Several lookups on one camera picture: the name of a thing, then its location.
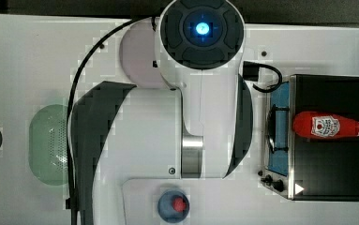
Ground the red plush ketchup bottle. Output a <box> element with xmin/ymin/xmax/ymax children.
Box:
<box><xmin>292</xmin><ymin>112</ymin><xmax>359</xmax><ymax>140</ymax></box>

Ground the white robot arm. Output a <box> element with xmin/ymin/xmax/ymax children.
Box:
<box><xmin>67</xmin><ymin>0</ymin><xmax>253</xmax><ymax>225</ymax></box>

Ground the black toaster oven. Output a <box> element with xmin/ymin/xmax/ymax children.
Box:
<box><xmin>259</xmin><ymin>74</ymin><xmax>359</xmax><ymax>202</ymax></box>

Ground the lilac round plate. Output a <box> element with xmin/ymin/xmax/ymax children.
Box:
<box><xmin>119</xmin><ymin>18</ymin><xmax>166</xmax><ymax>89</ymax></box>

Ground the red ball in cup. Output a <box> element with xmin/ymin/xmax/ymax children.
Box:
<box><xmin>172</xmin><ymin>197</ymin><xmax>187</xmax><ymax>213</ymax></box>

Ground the blue cup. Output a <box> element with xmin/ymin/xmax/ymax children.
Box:
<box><xmin>157</xmin><ymin>189</ymin><xmax>190</xmax><ymax>223</ymax></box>

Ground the green oval colander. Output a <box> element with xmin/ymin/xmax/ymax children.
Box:
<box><xmin>28</xmin><ymin>104</ymin><xmax>68</xmax><ymax>186</ymax></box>

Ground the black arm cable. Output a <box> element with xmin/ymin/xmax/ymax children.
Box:
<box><xmin>65</xmin><ymin>17</ymin><xmax>157</xmax><ymax>225</ymax></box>

